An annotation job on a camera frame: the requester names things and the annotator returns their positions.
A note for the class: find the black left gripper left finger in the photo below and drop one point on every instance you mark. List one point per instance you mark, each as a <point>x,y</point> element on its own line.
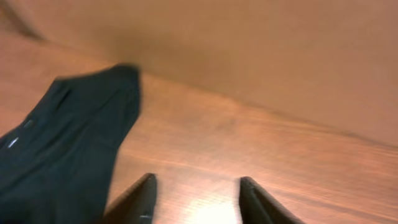
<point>136,205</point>

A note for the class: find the black t-shirt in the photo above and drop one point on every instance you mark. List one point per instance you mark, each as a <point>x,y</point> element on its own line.
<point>57,165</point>

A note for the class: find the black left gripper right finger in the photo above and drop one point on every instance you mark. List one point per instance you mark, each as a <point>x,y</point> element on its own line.
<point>257,206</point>

